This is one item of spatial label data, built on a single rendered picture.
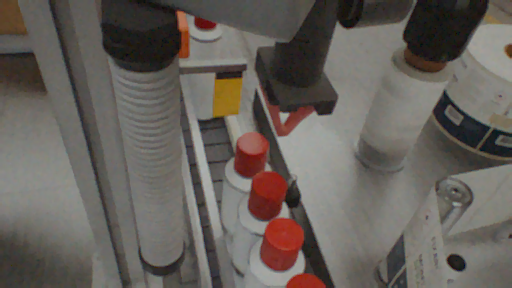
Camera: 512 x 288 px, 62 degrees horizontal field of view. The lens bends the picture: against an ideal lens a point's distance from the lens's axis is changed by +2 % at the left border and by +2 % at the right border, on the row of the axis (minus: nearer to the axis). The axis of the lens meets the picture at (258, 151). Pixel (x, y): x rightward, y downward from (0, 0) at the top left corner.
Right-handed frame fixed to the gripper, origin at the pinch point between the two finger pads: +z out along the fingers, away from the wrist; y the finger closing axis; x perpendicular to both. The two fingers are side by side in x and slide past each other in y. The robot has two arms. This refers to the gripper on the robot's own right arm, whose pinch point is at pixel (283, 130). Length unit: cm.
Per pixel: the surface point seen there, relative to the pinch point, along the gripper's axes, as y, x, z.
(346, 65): 37, -30, 19
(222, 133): 14.0, 4.1, 13.7
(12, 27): 51, 39, 15
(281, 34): -21.1, 11.3, -27.6
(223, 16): -19.7, 13.4, -27.6
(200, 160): 1.4, 10.2, 5.4
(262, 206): -14.4, 7.4, -5.5
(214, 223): -8.5, 10.2, 5.4
